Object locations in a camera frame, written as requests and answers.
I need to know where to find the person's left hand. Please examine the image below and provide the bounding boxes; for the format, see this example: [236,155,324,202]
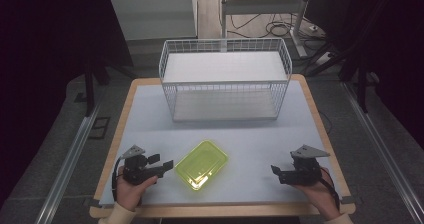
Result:
[115,165,159,213]

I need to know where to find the black tripod stand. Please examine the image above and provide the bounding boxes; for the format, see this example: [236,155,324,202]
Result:
[304,0,394,114]
[83,43,138,118]

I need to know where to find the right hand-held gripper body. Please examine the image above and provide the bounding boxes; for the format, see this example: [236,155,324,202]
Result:
[278,144,331,186]

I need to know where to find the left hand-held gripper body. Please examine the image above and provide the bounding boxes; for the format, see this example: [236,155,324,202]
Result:
[120,144,165,186]

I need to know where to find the yellow-green plastic container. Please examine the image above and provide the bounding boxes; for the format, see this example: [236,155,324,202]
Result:
[174,139,230,192]

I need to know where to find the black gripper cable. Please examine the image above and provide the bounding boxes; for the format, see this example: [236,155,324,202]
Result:
[111,157,125,202]
[320,167,341,212]

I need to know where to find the white power strip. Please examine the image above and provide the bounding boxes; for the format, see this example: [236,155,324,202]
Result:
[314,51,337,67]

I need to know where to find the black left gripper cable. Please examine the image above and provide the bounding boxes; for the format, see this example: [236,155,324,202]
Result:
[111,157,125,202]

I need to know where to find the white metal stand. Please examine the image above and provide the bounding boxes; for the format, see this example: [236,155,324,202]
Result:
[219,0,314,58]

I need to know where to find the white cabinet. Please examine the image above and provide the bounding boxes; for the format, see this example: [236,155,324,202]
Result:
[108,0,199,41]

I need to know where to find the black floor cables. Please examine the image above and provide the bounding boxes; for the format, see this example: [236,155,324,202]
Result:
[218,0,331,52]

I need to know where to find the person's right hand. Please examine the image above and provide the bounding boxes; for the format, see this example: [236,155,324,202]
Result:
[293,167,342,221]

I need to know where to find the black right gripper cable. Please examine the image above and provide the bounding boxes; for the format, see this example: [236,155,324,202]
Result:
[320,167,341,212]

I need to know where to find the white wire shelf rack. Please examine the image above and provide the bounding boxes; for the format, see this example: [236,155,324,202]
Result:
[158,37,293,123]

